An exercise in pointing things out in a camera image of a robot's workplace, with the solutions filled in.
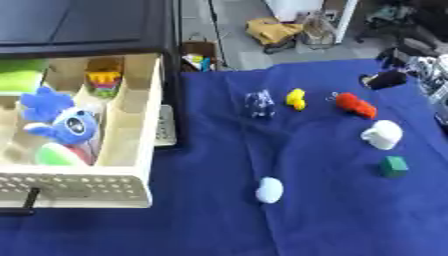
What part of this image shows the black cabinet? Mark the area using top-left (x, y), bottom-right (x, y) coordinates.
top-left (0, 0), bottom-right (184, 150)

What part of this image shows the yellow bag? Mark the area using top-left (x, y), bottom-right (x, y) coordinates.
top-left (243, 17), bottom-right (305, 47)

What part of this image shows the green and white round toy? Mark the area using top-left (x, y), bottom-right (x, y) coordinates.
top-left (33, 142), bottom-right (95, 167)

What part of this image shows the dark blue patterned toy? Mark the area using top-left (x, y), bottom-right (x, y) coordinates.
top-left (243, 89), bottom-right (279, 119)

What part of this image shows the blue plush toy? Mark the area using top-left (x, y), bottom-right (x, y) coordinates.
top-left (19, 85), bottom-right (102, 146)

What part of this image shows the white cabinet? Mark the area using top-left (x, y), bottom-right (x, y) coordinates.
top-left (264, 0), bottom-right (361, 44)

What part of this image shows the colourful toy truck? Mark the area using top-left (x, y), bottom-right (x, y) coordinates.
top-left (84, 59), bottom-right (125, 99)

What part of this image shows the brown basket with items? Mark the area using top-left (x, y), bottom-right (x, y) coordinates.
top-left (178, 39), bottom-right (221, 73)

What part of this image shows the yellow toy duck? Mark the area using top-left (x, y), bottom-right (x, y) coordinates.
top-left (283, 87), bottom-right (308, 112)

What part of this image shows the orange plush toy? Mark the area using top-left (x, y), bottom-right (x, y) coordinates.
top-left (334, 92), bottom-right (380, 120)

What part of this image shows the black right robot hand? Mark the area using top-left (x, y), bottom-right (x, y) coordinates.
top-left (358, 70), bottom-right (410, 91)

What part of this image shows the white cup toy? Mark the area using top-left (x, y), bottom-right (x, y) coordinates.
top-left (358, 119), bottom-right (405, 151)

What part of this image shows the green soft toy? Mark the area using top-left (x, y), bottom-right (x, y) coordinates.
top-left (0, 58), bottom-right (51, 94)

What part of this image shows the black drawer handle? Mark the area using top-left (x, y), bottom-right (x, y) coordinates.
top-left (0, 187), bottom-right (42, 216)

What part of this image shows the green cube block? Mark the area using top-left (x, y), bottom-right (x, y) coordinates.
top-left (379, 155), bottom-right (412, 178)

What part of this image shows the pale compartment drawer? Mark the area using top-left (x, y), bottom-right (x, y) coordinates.
top-left (0, 53), bottom-right (165, 209)

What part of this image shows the white oval toy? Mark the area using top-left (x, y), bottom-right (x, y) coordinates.
top-left (253, 176), bottom-right (286, 205)

